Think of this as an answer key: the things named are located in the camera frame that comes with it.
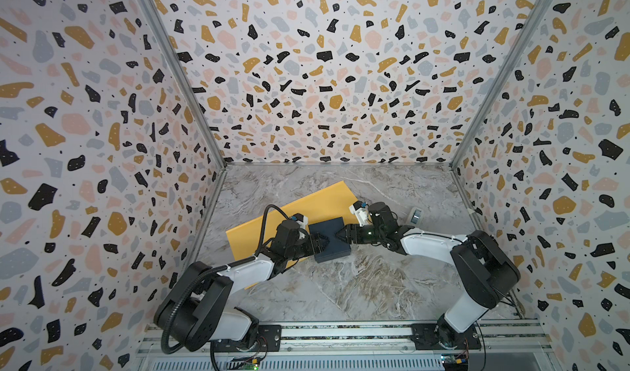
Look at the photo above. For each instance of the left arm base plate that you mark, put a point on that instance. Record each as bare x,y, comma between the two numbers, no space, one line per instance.
263,338

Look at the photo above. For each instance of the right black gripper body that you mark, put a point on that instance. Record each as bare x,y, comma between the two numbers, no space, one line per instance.
367,235

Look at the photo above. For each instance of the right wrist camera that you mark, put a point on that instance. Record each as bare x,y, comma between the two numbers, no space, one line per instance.
360,211

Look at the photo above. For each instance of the dark blue gift box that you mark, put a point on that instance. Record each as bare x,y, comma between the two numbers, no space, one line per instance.
335,248

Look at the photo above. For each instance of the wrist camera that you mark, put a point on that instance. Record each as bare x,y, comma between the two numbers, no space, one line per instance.
360,211
302,220

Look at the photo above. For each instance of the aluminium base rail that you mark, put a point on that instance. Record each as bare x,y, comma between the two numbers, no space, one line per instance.
512,344

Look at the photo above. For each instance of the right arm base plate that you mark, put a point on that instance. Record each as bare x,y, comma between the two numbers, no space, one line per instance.
440,336

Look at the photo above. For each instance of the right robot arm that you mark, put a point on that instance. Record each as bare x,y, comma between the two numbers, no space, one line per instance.
486,272

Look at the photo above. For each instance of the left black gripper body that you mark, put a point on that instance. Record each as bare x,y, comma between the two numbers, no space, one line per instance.
301,249

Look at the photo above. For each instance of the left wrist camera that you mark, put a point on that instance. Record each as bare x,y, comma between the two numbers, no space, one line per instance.
302,220

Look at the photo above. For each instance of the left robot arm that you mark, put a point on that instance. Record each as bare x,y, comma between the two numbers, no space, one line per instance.
194,312

